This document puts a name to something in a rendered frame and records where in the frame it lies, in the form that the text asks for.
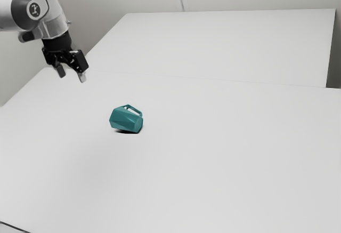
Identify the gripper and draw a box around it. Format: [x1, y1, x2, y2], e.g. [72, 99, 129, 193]
[41, 31, 90, 83]

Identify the teal faceted mug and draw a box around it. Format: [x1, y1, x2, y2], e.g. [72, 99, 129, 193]
[109, 104, 144, 134]

